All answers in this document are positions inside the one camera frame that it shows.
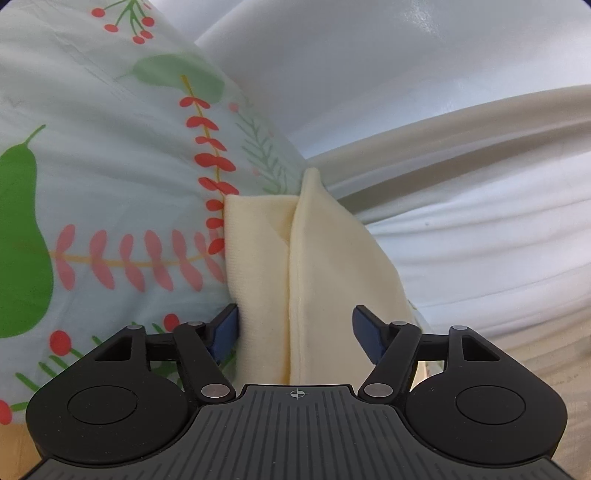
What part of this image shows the cream knit sweater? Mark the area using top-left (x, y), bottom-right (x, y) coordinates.
top-left (224, 168), bottom-right (415, 387)

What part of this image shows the floral print bed sheet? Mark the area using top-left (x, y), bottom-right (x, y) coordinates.
top-left (0, 0), bottom-right (445, 480)

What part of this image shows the white curtain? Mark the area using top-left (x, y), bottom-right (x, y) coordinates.
top-left (147, 0), bottom-right (591, 434)

